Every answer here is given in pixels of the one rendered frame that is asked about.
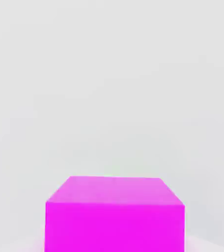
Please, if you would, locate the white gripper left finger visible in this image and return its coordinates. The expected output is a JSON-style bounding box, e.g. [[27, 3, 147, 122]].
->
[[0, 237, 46, 252]]

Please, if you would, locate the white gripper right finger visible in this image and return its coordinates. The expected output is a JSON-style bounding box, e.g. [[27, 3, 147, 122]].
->
[[184, 234, 224, 252]]

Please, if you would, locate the small magenta cube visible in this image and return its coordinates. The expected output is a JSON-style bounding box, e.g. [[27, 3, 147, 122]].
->
[[44, 175, 186, 252]]

